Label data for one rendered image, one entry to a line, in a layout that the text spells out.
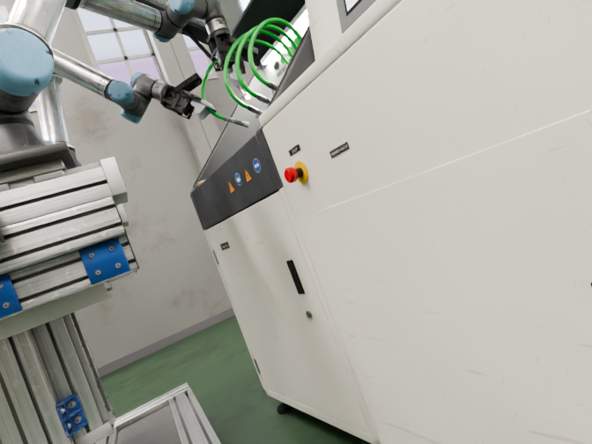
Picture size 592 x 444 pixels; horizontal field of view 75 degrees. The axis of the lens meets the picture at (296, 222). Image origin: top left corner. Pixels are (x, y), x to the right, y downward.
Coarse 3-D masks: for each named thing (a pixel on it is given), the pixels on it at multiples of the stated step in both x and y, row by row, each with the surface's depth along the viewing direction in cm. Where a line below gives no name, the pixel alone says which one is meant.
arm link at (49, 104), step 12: (48, 84) 145; (60, 84) 152; (48, 96) 145; (60, 96) 149; (48, 108) 145; (60, 108) 148; (48, 120) 144; (60, 120) 147; (48, 132) 144; (60, 132) 146; (72, 156) 147
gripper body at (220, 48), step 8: (216, 32) 135; (224, 32) 135; (208, 40) 136; (216, 40) 135; (224, 40) 137; (216, 48) 133; (224, 48) 134; (216, 56) 136; (224, 56) 134; (232, 56) 135; (232, 64) 138
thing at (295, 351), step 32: (224, 224) 138; (256, 224) 117; (288, 224) 102; (224, 256) 148; (256, 256) 124; (288, 256) 108; (256, 288) 132; (288, 288) 113; (256, 320) 141; (288, 320) 120; (320, 320) 104; (256, 352) 152; (288, 352) 127; (320, 352) 110; (288, 384) 136; (320, 384) 116; (352, 416) 106
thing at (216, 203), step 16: (256, 144) 103; (240, 160) 113; (224, 176) 125; (240, 176) 116; (256, 176) 108; (208, 192) 141; (224, 192) 129; (240, 192) 119; (256, 192) 111; (272, 192) 104; (208, 208) 146; (224, 208) 133; (240, 208) 123; (208, 224) 151
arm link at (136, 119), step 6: (138, 96) 148; (144, 96) 149; (144, 102) 149; (138, 108) 146; (144, 108) 151; (126, 114) 147; (132, 114) 147; (138, 114) 149; (132, 120) 148; (138, 120) 150
